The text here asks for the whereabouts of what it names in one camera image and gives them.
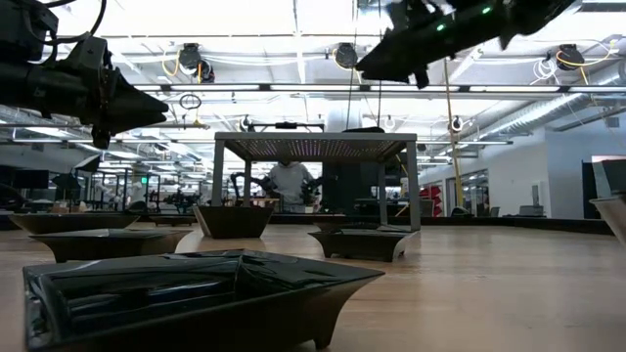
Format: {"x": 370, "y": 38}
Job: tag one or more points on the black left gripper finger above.
{"x": 137, "y": 119}
{"x": 139, "y": 98}

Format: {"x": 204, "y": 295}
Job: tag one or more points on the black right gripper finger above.
{"x": 393, "y": 49}
{"x": 391, "y": 71}

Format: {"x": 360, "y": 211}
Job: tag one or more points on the black rounded wavy plate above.
{"x": 364, "y": 130}
{"x": 73, "y": 222}

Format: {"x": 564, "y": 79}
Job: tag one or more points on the small black square plate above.
{"x": 107, "y": 243}
{"x": 342, "y": 226}
{"x": 195, "y": 303}
{"x": 362, "y": 247}

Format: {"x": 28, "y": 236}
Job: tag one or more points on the black background robot arm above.
{"x": 310, "y": 190}
{"x": 254, "y": 183}

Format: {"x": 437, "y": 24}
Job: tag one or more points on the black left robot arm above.
{"x": 39, "y": 88}

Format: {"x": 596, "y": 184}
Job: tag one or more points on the grey perforated metal shelf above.
{"x": 318, "y": 137}

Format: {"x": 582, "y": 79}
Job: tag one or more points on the black background monitor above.
{"x": 31, "y": 179}

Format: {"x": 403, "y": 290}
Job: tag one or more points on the black background cabinet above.
{"x": 349, "y": 188}

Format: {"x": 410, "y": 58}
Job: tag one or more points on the red storage bins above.
{"x": 430, "y": 198}

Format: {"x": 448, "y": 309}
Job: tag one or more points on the person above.
{"x": 289, "y": 183}

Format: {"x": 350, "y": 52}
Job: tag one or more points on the grey ceiling duct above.
{"x": 548, "y": 112}

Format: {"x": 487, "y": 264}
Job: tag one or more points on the dark panel by wall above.
{"x": 589, "y": 188}

